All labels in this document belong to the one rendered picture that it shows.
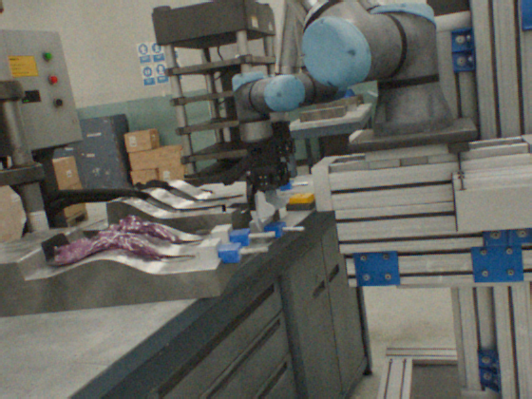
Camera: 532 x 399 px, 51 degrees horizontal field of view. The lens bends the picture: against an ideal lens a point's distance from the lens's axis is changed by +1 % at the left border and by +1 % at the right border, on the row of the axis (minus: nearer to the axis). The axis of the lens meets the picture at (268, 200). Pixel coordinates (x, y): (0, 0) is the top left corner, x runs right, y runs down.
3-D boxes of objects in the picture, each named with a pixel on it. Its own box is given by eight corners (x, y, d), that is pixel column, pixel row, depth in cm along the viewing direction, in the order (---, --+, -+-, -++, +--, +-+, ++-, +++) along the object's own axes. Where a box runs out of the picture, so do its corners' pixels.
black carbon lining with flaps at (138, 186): (248, 201, 150) (242, 167, 148) (218, 217, 136) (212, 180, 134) (145, 207, 165) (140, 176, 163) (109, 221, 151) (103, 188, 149)
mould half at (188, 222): (280, 218, 154) (273, 171, 151) (237, 248, 131) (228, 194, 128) (138, 224, 176) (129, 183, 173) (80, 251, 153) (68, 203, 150)
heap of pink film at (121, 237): (187, 237, 124) (181, 204, 123) (162, 264, 107) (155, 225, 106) (81, 250, 128) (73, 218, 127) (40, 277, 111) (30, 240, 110)
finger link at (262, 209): (274, 231, 126) (271, 190, 126) (251, 232, 129) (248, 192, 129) (279, 230, 129) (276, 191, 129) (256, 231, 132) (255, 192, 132)
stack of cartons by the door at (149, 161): (194, 180, 828) (184, 123, 812) (186, 183, 797) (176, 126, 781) (142, 185, 850) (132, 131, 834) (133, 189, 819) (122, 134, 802)
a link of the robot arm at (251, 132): (233, 125, 126) (248, 121, 133) (236, 144, 127) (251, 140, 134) (262, 122, 123) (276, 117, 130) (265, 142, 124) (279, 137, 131)
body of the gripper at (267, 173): (278, 192, 126) (270, 140, 123) (245, 195, 129) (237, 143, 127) (291, 185, 132) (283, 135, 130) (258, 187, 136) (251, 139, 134)
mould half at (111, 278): (244, 253, 127) (237, 206, 125) (220, 295, 102) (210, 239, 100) (45, 275, 135) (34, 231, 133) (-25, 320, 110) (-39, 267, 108)
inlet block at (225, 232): (277, 242, 121) (274, 218, 120) (275, 249, 116) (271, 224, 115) (219, 249, 123) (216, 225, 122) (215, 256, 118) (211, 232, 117)
